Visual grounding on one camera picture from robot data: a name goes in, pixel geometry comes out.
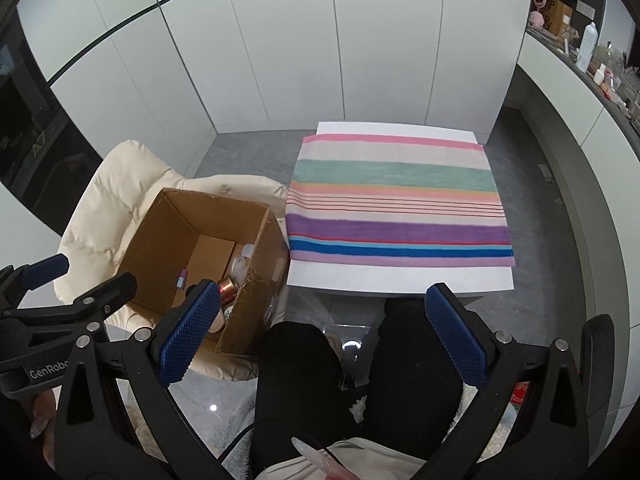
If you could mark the striped cloth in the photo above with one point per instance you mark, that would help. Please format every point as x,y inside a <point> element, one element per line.
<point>400,210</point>

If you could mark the pink pompom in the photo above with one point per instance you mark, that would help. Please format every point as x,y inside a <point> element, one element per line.
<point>536,19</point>

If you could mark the person's beige top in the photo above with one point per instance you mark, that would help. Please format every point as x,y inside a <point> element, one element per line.
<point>380,462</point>

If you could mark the dark glass panel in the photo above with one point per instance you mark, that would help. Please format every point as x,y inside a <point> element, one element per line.
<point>30,125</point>

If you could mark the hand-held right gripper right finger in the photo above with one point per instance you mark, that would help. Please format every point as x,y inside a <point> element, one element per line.
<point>455,336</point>

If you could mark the cream padded chair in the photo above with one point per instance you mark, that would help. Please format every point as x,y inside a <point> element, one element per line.
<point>100,185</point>

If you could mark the small brown printed box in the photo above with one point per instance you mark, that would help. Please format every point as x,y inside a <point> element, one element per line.
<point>556,10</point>

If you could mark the white spray bottle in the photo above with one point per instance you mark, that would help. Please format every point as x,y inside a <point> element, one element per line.
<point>586,50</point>

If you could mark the person's black trousers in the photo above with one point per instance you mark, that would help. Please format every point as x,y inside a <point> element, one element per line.
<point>300,380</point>

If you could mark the red packet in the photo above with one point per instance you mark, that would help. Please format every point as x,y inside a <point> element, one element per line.
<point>520,394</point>

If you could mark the red tin can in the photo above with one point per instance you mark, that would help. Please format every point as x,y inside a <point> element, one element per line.
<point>227,291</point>

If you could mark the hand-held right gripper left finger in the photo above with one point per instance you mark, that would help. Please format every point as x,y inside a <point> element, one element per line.
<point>190,331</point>

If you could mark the floor outlet plate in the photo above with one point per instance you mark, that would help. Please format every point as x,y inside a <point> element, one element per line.
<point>546,173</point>

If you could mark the white curved counter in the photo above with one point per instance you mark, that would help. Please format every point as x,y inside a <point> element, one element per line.
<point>560,90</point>

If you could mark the purple and tan small toy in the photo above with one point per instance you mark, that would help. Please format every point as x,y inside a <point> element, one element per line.
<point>181,278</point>

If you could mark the black chair armrest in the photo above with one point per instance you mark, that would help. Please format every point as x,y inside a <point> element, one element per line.
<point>600,340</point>

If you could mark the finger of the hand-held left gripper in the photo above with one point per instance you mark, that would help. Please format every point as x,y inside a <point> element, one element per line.
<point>42,270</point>
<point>107,300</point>

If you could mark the person's left hand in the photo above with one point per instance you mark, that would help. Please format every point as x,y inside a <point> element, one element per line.
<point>42,425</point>

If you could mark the person's right hand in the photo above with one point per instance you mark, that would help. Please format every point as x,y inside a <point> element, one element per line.
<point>325,460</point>

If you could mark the large cardboard box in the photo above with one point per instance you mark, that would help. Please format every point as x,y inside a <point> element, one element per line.
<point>150,240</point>

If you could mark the small white bottle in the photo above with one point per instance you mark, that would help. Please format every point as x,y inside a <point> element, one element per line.
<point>599,74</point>

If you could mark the clear plastic drawers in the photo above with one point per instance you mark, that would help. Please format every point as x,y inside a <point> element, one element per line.
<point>635,110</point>

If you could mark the white wardrobe doors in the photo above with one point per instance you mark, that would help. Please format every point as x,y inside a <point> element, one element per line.
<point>350,35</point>

